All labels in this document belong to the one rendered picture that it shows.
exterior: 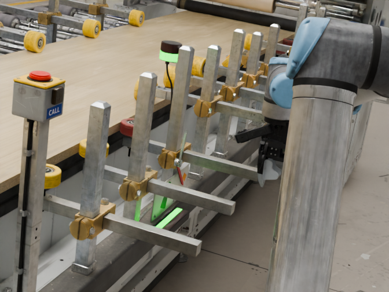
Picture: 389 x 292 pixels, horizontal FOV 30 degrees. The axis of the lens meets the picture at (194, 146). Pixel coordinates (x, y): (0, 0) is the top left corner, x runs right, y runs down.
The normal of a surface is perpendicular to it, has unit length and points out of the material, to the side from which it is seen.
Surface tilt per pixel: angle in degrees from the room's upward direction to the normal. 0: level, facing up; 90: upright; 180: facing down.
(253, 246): 0
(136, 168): 90
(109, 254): 0
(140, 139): 90
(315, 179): 68
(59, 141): 0
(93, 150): 90
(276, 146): 90
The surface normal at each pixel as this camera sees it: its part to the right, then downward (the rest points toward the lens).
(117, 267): 0.92, 0.24
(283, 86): -0.12, 0.29
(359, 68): -0.07, 0.49
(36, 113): -0.36, 0.26
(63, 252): 0.14, -0.93
